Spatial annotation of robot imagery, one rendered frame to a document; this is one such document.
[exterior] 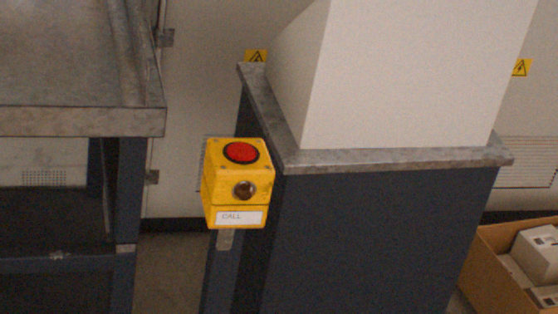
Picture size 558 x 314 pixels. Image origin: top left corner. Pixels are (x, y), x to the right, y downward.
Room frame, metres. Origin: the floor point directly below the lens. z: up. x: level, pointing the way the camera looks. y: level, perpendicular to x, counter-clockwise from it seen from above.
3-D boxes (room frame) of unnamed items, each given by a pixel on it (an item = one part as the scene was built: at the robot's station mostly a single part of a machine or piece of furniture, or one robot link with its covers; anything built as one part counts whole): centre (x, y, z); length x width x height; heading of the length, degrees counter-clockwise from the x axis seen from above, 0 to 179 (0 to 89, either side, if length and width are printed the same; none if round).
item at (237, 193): (0.94, 0.03, 0.87); 0.03 x 0.01 x 0.03; 109
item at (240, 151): (0.98, 0.05, 0.90); 0.04 x 0.04 x 0.02
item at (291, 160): (1.42, -0.15, 0.74); 0.43 x 0.33 x 0.02; 112
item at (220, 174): (0.98, 0.05, 0.85); 0.08 x 0.08 x 0.10; 19
